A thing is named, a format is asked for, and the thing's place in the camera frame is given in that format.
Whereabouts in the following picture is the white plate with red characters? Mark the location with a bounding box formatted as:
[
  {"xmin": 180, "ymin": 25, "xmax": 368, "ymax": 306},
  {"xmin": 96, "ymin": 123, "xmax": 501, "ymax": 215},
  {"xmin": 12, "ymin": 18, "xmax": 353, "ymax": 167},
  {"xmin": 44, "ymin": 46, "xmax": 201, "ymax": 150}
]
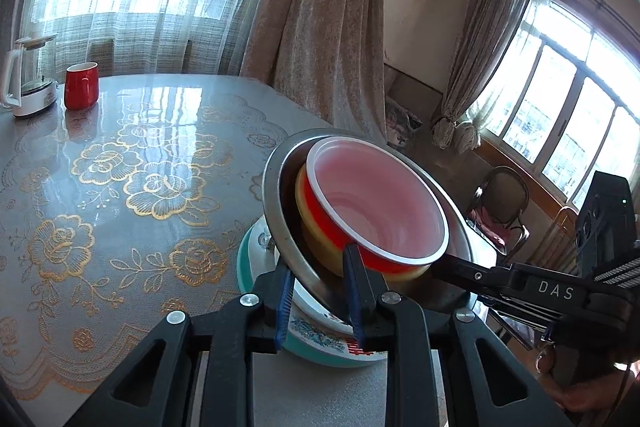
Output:
[{"xmin": 248, "ymin": 216, "xmax": 391, "ymax": 360}]

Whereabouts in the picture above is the pink printed bag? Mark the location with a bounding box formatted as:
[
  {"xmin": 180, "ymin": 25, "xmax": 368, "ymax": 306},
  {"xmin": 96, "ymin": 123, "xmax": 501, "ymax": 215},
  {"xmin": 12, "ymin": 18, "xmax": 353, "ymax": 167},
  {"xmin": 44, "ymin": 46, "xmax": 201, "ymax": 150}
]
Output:
[{"xmin": 386, "ymin": 99, "xmax": 426, "ymax": 145}]

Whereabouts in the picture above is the red mug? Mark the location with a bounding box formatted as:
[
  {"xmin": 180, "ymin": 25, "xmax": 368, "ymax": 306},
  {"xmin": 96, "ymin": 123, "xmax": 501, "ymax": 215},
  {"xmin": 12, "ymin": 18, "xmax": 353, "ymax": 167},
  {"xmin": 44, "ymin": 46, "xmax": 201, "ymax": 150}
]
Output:
[{"xmin": 64, "ymin": 62, "xmax": 100, "ymax": 111}]

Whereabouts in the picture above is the red plastic bowl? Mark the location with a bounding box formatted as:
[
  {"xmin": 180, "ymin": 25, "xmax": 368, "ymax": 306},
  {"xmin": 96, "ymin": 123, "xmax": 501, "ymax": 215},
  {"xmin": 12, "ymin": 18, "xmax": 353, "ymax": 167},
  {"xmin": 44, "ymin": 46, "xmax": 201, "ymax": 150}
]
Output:
[{"xmin": 305, "ymin": 137, "xmax": 449, "ymax": 275}]

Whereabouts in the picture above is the wood framed window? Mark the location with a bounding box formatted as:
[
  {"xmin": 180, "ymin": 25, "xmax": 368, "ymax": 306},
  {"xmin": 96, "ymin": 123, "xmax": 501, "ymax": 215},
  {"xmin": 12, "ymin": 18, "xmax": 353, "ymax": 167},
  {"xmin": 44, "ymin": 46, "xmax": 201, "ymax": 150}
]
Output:
[{"xmin": 467, "ymin": 0, "xmax": 640, "ymax": 212}]

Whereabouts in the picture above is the dark metal chair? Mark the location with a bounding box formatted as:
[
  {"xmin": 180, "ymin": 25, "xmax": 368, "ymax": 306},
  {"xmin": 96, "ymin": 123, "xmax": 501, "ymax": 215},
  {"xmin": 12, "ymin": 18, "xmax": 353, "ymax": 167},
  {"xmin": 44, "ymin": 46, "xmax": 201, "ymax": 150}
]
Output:
[{"xmin": 467, "ymin": 166, "xmax": 531, "ymax": 258}]

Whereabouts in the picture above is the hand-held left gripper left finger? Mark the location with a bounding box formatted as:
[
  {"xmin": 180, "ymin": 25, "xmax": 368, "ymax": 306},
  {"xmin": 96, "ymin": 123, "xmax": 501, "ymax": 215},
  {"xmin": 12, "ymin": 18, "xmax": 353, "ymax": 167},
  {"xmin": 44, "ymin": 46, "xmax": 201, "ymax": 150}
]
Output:
[{"xmin": 65, "ymin": 267, "xmax": 295, "ymax": 427}]

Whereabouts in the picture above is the yellow plastic bowl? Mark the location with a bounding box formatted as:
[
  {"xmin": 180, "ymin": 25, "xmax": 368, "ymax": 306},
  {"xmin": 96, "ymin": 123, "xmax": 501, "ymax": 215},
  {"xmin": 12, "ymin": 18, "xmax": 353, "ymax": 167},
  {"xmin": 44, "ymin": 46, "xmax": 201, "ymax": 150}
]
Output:
[{"xmin": 295, "ymin": 162, "xmax": 426, "ymax": 283}]

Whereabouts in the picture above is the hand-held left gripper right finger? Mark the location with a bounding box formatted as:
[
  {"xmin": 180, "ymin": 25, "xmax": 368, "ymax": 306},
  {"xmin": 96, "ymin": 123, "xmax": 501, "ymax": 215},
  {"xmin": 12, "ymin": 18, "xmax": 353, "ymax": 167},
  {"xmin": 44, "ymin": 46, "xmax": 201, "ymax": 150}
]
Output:
[{"xmin": 342, "ymin": 245, "xmax": 571, "ymax": 427}]

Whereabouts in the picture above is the white electric glass kettle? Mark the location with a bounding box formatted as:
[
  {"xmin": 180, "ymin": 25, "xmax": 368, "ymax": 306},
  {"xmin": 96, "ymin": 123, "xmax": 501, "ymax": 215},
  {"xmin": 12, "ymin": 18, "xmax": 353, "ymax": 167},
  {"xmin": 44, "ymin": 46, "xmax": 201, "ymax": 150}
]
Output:
[{"xmin": 0, "ymin": 34, "xmax": 61, "ymax": 118}]

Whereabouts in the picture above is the pink seat cushion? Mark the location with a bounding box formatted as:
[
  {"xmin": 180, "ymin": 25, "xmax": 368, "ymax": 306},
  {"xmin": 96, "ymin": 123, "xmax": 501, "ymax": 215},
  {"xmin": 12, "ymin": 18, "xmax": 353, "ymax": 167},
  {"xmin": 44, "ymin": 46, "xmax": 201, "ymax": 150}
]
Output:
[{"xmin": 472, "ymin": 206, "xmax": 521, "ymax": 250}]

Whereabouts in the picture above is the white rose print plate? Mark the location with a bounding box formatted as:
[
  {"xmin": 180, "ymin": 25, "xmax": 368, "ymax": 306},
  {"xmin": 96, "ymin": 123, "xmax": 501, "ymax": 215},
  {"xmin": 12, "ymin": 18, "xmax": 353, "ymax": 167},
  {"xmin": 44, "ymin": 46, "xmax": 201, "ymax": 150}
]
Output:
[{"xmin": 292, "ymin": 279, "xmax": 351, "ymax": 325}]

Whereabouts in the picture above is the stainless steel bowl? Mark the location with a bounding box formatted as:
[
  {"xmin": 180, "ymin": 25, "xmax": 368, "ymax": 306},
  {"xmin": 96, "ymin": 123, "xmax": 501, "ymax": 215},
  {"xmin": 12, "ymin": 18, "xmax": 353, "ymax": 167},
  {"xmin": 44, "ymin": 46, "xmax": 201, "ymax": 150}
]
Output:
[{"xmin": 262, "ymin": 127, "xmax": 483, "ymax": 325}]

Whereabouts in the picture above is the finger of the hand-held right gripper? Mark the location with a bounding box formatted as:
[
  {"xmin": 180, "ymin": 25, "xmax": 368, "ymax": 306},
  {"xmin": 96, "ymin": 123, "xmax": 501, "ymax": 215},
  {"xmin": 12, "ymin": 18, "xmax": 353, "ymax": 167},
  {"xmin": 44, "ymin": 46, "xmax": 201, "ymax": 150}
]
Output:
[{"xmin": 432, "ymin": 253, "xmax": 501, "ymax": 297}]

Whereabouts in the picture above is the beige tied curtain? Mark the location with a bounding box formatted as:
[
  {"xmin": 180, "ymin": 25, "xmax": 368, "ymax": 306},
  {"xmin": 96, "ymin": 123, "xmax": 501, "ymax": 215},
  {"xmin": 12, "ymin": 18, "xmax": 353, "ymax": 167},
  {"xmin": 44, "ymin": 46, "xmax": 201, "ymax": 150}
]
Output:
[{"xmin": 432, "ymin": 0, "xmax": 556, "ymax": 155}]

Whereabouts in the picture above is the wooden chair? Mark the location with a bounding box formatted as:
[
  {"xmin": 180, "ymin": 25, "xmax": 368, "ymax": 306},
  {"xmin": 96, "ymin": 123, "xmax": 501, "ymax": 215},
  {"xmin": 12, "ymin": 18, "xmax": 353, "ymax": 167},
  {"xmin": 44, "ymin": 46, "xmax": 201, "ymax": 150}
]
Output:
[{"xmin": 545, "ymin": 206, "xmax": 581, "ymax": 268}]

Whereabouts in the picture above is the person's right hand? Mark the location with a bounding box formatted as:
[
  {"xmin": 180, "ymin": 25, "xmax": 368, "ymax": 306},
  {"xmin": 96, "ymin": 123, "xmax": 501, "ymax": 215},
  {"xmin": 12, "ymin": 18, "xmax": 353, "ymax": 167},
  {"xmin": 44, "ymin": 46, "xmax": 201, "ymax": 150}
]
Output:
[{"xmin": 555, "ymin": 359, "xmax": 640, "ymax": 414}]

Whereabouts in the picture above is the teal round plate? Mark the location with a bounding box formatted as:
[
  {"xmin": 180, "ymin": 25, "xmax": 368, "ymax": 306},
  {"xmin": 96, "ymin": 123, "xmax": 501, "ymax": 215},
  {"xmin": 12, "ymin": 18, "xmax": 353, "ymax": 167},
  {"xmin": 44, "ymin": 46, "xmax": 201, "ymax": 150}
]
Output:
[{"xmin": 236, "ymin": 224, "xmax": 391, "ymax": 366}]

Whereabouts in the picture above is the beige patterned curtain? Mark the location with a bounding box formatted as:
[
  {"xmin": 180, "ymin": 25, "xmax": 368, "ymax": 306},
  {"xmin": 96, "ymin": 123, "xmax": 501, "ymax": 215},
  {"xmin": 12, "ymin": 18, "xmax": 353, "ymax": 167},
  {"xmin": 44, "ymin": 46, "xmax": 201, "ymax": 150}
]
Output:
[{"xmin": 240, "ymin": 0, "xmax": 388, "ymax": 142}]

